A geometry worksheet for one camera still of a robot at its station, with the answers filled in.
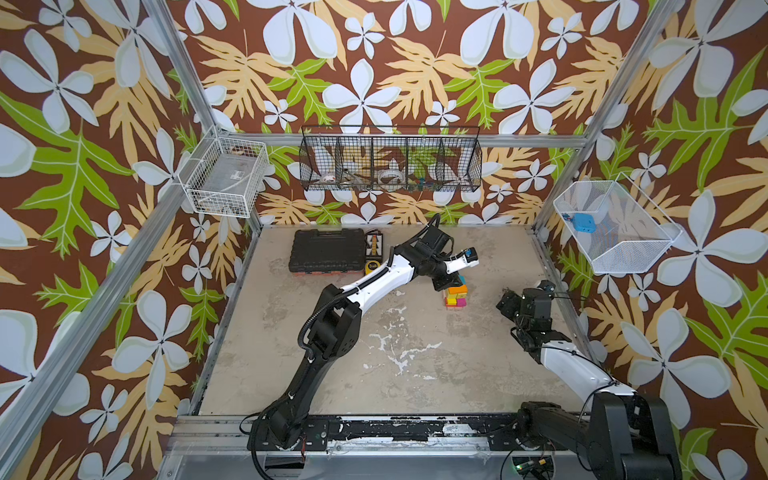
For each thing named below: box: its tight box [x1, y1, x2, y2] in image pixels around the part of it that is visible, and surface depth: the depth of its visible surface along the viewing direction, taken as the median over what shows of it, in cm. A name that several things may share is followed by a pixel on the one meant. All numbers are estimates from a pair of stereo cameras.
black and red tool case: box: [289, 228, 365, 275], surface depth 109 cm
